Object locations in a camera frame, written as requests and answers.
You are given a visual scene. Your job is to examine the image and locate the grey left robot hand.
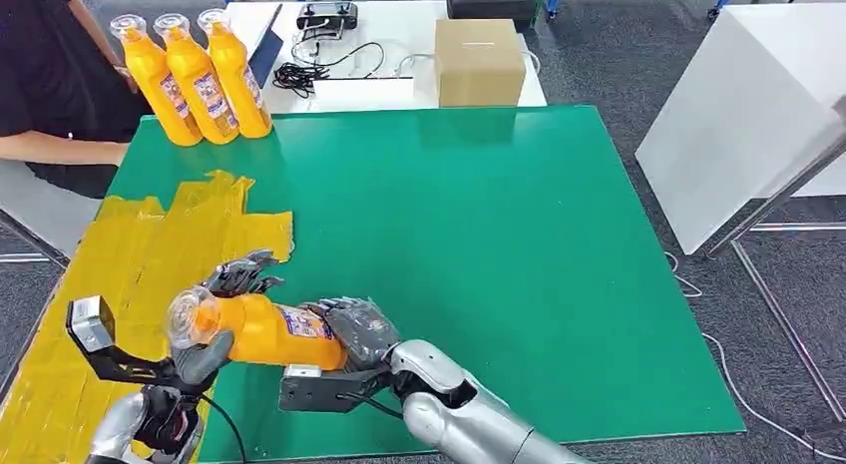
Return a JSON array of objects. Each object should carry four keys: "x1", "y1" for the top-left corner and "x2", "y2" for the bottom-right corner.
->
[{"x1": 170, "y1": 248, "x2": 285, "y2": 389}]

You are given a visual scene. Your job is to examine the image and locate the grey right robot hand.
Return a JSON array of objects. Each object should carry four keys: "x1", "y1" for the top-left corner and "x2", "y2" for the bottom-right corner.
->
[{"x1": 300, "y1": 296, "x2": 402, "y2": 373}]

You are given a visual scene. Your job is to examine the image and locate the orange drink bottle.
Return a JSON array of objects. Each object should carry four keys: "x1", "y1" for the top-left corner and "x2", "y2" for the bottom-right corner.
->
[
  {"x1": 153, "y1": 12, "x2": 240, "y2": 146},
  {"x1": 198, "y1": 8, "x2": 274, "y2": 140},
  {"x1": 110, "y1": 14, "x2": 205, "y2": 148},
  {"x1": 165, "y1": 285, "x2": 348, "y2": 372}
]

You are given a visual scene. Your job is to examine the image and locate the yellow sheet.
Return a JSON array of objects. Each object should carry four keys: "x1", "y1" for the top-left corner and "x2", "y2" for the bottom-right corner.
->
[{"x1": 0, "y1": 170, "x2": 295, "y2": 464}]

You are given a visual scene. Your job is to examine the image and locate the green table mat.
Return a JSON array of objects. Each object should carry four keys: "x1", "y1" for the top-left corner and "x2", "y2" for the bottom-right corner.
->
[{"x1": 105, "y1": 105, "x2": 747, "y2": 462}]

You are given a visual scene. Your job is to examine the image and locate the grey table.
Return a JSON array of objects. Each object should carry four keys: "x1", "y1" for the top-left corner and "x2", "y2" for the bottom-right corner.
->
[{"x1": 0, "y1": 158, "x2": 104, "y2": 257}]

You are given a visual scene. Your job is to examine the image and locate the brown cardboard box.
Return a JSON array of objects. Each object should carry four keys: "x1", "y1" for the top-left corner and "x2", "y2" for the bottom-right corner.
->
[{"x1": 434, "y1": 18, "x2": 528, "y2": 109}]

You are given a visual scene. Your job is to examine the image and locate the white table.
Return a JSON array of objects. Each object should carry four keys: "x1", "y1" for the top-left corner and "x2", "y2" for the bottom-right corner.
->
[{"x1": 220, "y1": 0, "x2": 549, "y2": 115}]

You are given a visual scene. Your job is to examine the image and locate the dark tablet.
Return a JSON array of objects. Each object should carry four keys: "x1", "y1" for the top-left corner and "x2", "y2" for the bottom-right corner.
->
[{"x1": 247, "y1": 3, "x2": 285, "y2": 89}]

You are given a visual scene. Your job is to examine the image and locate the black remote controller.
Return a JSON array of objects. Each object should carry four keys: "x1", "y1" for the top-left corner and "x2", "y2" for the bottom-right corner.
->
[{"x1": 295, "y1": 2, "x2": 359, "y2": 33}]

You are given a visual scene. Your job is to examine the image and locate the person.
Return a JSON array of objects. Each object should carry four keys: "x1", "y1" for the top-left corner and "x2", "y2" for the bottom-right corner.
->
[{"x1": 0, "y1": 0, "x2": 155, "y2": 200}]

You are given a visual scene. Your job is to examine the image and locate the black case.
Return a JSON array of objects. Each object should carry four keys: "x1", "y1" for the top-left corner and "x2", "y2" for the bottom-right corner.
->
[{"x1": 446, "y1": 0, "x2": 538, "y2": 33}]

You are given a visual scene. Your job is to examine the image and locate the white cabinet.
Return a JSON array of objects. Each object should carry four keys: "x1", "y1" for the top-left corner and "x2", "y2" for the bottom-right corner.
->
[{"x1": 634, "y1": 2, "x2": 846, "y2": 256}]

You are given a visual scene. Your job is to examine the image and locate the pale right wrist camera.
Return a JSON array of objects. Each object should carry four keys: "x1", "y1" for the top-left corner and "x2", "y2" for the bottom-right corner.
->
[{"x1": 278, "y1": 363, "x2": 346, "y2": 414}]

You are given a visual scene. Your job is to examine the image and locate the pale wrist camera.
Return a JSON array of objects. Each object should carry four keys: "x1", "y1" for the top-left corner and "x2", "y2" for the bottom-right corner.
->
[
  {"x1": 278, "y1": 363, "x2": 346, "y2": 414},
  {"x1": 66, "y1": 295, "x2": 118, "y2": 355}
]

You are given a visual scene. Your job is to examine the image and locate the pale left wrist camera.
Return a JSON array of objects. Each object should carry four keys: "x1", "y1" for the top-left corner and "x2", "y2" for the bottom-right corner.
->
[{"x1": 66, "y1": 295, "x2": 118, "y2": 355}]

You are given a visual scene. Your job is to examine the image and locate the black cable bundle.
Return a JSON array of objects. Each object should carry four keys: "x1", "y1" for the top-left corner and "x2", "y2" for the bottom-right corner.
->
[{"x1": 272, "y1": 41, "x2": 386, "y2": 100}]

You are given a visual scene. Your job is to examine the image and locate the thin white cable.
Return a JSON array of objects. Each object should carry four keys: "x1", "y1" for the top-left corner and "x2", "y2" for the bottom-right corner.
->
[{"x1": 393, "y1": 51, "x2": 438, "y2": 79}]

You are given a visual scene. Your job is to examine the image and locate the long white cable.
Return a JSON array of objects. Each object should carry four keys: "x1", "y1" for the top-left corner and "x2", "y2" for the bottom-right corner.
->
[{"x1": 662, "y1": 250, "x2": 846, "y2": 464}]

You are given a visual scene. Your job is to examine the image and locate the metal stand frame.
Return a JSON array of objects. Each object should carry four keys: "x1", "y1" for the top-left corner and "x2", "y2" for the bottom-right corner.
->
[{"x1": 700, "y1": 94, "x2": 846, "y2": 424}]

